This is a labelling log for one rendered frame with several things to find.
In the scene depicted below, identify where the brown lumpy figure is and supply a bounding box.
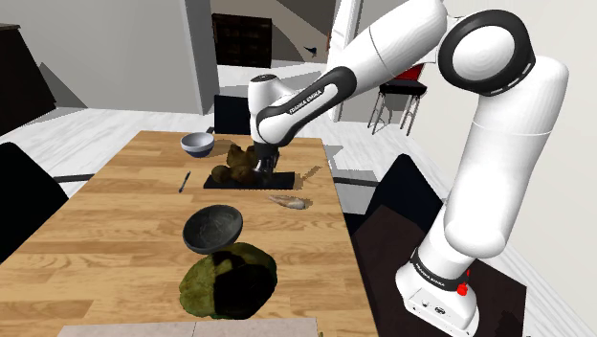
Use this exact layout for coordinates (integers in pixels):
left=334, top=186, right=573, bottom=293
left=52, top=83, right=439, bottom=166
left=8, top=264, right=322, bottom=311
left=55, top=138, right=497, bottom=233
left=210, top=143, right=260, bottom=185

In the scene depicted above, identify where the black flat tray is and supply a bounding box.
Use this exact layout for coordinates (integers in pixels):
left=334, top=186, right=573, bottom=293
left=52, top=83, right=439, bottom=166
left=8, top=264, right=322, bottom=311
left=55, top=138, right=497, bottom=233
left=203, top=170, right=297, bottom=191

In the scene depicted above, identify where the black chair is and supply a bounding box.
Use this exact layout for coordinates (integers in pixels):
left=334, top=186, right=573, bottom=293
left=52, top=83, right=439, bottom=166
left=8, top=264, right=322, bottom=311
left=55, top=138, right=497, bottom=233
left=207, top=94, right=253, bottom=137
left=343, top=153, right=444, bottom=236
left=0, top=141, right=70, bottom=263

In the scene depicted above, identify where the pale beige shell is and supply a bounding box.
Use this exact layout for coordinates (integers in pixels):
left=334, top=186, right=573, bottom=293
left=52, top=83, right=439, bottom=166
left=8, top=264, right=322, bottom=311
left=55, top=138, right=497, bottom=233
left=269, top=194, right=307, bottom=211

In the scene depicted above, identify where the grey blue bowl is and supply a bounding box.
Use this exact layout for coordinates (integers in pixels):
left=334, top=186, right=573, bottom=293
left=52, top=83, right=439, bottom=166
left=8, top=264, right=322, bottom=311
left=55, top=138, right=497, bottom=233
left=180, top=131, right=215, bottom=159

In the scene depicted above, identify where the dark grey bowl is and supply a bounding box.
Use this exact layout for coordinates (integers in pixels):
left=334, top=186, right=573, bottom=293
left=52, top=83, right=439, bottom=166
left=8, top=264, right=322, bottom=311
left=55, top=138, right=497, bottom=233
left=182, top=204, right=245, bottom=256

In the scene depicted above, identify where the dark bookshelf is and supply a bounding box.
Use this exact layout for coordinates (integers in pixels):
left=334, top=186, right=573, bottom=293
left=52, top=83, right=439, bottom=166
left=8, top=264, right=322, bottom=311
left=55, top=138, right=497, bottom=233
left=211, top=12, right=274, bottom=70

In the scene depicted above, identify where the green round mat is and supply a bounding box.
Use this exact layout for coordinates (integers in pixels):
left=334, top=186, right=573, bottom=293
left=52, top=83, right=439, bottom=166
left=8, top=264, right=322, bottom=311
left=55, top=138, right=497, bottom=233
left=178, top=242, right=279, bottom=321

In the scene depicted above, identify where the red seat bar stool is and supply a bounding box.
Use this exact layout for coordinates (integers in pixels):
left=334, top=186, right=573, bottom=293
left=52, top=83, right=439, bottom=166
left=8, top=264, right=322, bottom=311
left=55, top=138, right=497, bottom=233
left=366, top=63, right=429, bottom=138

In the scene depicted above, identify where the wooden table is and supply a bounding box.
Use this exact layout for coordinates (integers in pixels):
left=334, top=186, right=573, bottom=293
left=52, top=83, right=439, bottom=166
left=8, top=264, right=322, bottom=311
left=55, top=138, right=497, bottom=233
left=0, top=129, right=380, bottom=337

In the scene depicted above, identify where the dark robot stand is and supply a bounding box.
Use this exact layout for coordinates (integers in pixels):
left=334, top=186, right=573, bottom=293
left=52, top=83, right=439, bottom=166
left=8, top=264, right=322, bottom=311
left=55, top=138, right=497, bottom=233
left=350, top=204, right=542, bottom=337

